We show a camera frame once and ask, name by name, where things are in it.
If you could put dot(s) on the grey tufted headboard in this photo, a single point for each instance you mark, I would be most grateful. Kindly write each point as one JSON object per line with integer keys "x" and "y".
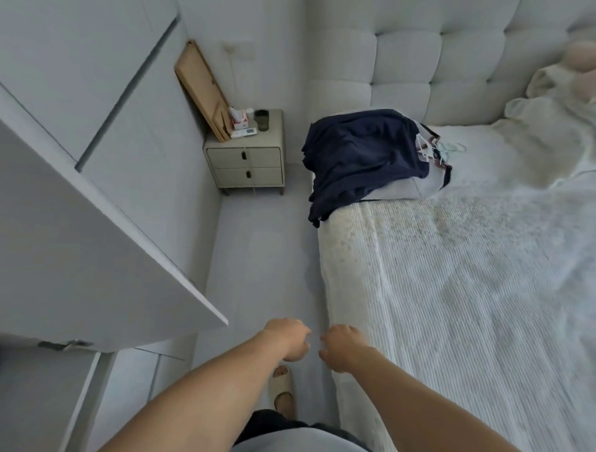
{"x": 442, "y": 56}

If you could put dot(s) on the person's right hand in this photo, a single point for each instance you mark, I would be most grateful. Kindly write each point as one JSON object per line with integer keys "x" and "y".
{"x": 347, "y": 349}

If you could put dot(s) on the person's right forearm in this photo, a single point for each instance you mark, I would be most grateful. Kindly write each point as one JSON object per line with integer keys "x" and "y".
{"x": 428, "y": 410}

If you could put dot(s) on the stack of white bedding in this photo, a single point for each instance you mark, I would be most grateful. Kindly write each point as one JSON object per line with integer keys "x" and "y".
{"x": 554, "y": 121}

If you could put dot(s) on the person's left forearm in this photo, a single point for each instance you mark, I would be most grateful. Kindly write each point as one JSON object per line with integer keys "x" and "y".
{"x": 195, "y": 405}

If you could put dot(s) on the beige foam slipper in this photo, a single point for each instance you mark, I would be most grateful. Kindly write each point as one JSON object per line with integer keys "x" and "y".
{"x": 281, "y": 389}

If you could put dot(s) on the beige plush toy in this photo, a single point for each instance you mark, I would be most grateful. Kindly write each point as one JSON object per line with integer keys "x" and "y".
{"x": 579, "y": 56}

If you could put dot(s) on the tissue packet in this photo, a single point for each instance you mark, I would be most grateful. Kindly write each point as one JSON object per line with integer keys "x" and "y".
{"x": 240, "y": 123}

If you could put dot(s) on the light blue hanger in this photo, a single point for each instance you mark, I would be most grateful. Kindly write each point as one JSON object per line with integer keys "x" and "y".
{"x": 451, "y": 146}

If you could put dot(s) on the white plastic hanger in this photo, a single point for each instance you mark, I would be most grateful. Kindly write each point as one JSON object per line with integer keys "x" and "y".
{"x": 423, "y": 146}

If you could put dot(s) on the brown wooden board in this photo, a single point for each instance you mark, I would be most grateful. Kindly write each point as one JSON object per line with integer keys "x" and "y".
{"x": 200, "y": 88}

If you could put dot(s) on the plain navy top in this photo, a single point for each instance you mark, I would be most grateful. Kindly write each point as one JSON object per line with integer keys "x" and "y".
{"x": 354, "y": 153}

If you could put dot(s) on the person's white t-shirt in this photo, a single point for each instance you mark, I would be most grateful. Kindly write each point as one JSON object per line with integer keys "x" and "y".
{"x": 298, "y": 442}

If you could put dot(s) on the black cup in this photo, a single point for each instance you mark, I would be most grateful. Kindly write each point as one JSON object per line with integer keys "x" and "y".
{"x": 261, "y": 121}

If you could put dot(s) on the grey sweater red stitching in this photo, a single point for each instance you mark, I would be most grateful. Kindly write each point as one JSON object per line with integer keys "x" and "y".
{"x": 400, "y": 188}

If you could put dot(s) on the white wardrobe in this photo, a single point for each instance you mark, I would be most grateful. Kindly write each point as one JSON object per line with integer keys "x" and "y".
{"x": 93, "y": 186}

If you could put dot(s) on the person's left hand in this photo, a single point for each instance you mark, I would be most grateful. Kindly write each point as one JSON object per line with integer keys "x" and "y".
{"x": 288, "y": 340}

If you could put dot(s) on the beige nightstand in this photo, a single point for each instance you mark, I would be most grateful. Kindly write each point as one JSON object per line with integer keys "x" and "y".
{"x": 244, "y": 160}

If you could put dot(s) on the bed with white bedspread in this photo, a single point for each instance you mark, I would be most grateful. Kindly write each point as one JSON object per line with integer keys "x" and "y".
{"x": 465, "y": 302}

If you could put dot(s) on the person's black shorts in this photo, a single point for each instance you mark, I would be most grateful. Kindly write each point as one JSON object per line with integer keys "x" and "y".
{"x": 270, "y": 423}

